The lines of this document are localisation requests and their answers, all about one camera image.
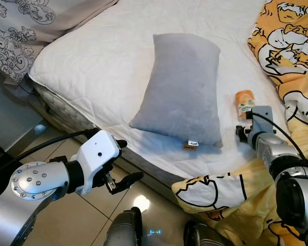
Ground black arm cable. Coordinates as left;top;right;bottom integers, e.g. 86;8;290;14
0;128;101;177
245;110;308;172

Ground grey bed base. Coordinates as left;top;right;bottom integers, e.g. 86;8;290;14
33;82;196;203

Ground grey robot leg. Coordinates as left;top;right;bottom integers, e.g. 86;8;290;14
184;220;234;246
104;207;144;246

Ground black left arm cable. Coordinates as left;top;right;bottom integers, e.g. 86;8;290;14
0;128;101;177

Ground grey left robot leg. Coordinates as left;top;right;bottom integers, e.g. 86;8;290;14
104;207;144;246

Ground orange plastic bottle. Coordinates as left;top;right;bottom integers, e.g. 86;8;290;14
235;90;256;120

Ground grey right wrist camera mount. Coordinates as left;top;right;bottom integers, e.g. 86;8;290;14
248;106;275;150

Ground grey right robot leg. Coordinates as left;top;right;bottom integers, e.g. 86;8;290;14
184;220;234;246

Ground grey plush pillow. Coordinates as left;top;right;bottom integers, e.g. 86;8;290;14
129;33;224;149

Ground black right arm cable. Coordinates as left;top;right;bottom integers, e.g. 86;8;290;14
245;110;308;172

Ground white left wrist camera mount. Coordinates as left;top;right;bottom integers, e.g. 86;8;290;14
74;130;121;196

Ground white quilted mattress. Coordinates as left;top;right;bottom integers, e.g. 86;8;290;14
29;0;298;180

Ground orange duck print blanket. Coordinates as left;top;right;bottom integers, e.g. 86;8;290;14
172;0;308;246

